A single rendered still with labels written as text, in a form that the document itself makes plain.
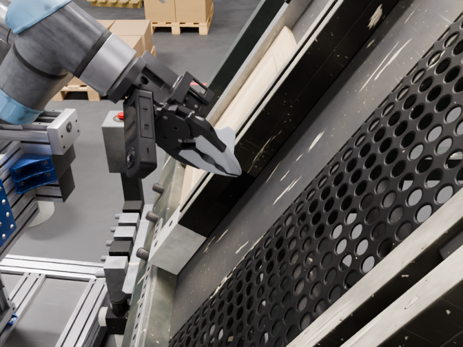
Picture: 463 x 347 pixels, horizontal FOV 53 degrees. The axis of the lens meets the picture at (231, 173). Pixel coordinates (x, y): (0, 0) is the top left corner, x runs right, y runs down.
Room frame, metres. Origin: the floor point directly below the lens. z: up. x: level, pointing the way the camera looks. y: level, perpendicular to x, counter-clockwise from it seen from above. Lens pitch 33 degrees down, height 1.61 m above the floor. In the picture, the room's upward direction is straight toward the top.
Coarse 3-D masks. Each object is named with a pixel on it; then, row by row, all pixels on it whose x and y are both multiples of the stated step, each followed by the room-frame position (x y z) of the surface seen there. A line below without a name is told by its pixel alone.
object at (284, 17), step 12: (300, 0) 1.16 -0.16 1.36; (288, 12) 1.16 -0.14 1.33; (300, 12) 1.16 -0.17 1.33; (276, 24) 1.16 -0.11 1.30; (288, 24) 1.16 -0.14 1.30; (264, 36) 1.18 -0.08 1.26; (264, 48) 1.16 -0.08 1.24; (252, 60) 1.16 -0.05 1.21; (240, 72) 1.17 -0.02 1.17; (240, 84) 1.16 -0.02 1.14; (228, 96) 1.16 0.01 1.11; (216, 108) 1.16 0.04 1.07; (216, 120) 1.16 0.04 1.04
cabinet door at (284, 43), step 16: (288, 32) 1.10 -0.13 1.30; (272, 48) 1.12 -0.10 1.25; (288, 48) 1.01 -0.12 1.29; (272, 64) 1.05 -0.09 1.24; (256, 80) 1.08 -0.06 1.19; (240, 96) 1.10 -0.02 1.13; (256, 96) 1.00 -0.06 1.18; (224, 112) 1.15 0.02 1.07; (240, 112) 1.03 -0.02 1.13; (192, 176) 1.03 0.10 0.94
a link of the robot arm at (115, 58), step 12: (108, 48) 0.58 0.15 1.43; (120, 48) 0.59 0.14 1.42; (132, 48) 0.61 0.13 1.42; (96, 60) 0.56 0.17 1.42; (108, 60) 0.57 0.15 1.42; (120, 60) 0.57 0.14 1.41; (132, 60) 0.59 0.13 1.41; (84, 72) 0.56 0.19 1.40; (96, 72) 0.56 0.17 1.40; (108, 72) 0.56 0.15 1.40; (120, 72) 0.57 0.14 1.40; (96, 84) 0.57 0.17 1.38; (108, 84) 0.56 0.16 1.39
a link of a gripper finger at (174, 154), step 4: (184, 144) 0.59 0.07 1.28; (164, 148) 0.59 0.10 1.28; (176, 148) 0.58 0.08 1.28; (168, 152) 0.59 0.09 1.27; (172, 152) 0.58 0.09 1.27; (176, 152) 0.58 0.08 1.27; (172, 156) 0.59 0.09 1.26; (176, 156) 0.58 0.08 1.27; (180, 156) 0.58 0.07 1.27; (180, 160) 0.59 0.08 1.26; (184, 160) 0.58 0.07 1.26; (188, 164) 0.58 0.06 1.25; (192, 164) 0.58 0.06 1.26; (196, 168) 0.58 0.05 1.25
